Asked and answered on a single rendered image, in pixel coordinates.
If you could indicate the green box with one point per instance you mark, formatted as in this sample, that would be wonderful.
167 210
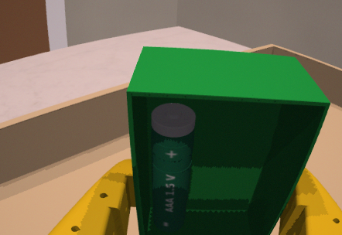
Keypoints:
258 117

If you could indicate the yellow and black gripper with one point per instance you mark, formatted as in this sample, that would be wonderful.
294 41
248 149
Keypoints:
105 208

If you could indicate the green aaa battery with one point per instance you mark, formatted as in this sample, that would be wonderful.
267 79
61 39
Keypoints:
172 139

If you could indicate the tan shallow tray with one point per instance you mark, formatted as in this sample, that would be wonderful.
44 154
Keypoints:
51 157

